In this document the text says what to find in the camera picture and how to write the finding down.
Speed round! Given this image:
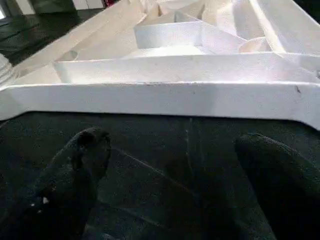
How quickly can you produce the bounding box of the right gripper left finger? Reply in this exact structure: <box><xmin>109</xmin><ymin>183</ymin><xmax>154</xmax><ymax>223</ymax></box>
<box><xmin>4</xmin><ymin>127</ymin><xmax>113</xmax><ymax>240</ymax></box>

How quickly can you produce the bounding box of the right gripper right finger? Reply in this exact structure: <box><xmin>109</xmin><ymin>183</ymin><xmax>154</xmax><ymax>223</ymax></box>
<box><xmin>234</xmin><ymin>133</ymin><xmax>320</xmax><ymax>240</ymax></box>

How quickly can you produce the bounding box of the white plastic table top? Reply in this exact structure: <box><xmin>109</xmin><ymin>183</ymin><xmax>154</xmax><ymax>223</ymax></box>
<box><xmin>0</xmin><ymin>0</ymin><xmax>320</xmax><ymax>131</ymax></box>

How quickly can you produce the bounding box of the black padded mat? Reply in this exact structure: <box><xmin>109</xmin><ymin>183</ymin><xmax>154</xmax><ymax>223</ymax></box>
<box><xmin>0</xmin><ymin>8</ymin><xmax>320</xmax><ymax>240</ymax></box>

